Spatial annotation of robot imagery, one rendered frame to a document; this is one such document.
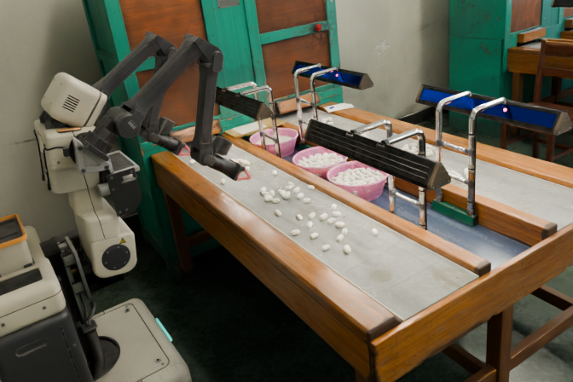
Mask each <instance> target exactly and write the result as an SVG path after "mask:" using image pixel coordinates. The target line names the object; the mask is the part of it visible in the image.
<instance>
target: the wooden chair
mask: <svg viewBox="0 0 573 382"><path fill-rule="evenodd" d="M546 55H562V56H570V57H573V43H564V42H553V41H548V40H547V39H542V40H541V50H540V56H539V61H538V67H537V72H536V77H535V89H534V97H533V102H528V103H527V104H532V105H537V106H542V107H550V108H555V109H559V110H564V111H567V113H568V116H569V118H570V122H571V123H572V128H573V107H566V106H561V105H557V104H552V103H548V102H544V101H541V87H542V80H543V74H546V75H554V76H560V77H567V78H573V70H567V69H560V68H552V67H545V61H546ZM509 125H512V124H505V123H501V149H505V150H506V146H507V145H510V144H512V143H514V142H518V141H521V140H523V139H525V138H527V137H530V136H532V146H533V158H536V159H538V158H539V142H540V143H543V144H547V149H546V161H547V162H551V163H552V162H553V160H555V159H558V158H560V157H562V156H565V155H566V154H569V153H572V152H573V147H571V146H567V145H564V144H561V143H557V142H555V138H556V135H553V134H549V133H546V132H541V131H538V130H532V131H531V132H529V133H526V134H523V135H521V136H517V137H515V138H513V139H511V140H507V138H508V130H509ZM512 126H516V125H512ZM516 127H519V126H516ZM519 128H523V129H526V130H531V129H527V128H524V127H519ZM540 133H542V134H546V135H547V139H546V140H545V139H541V138H540ZM554 147H556V148H562V149H565V150H564V151H562V152H560V153H556V154H554Z"/></svg>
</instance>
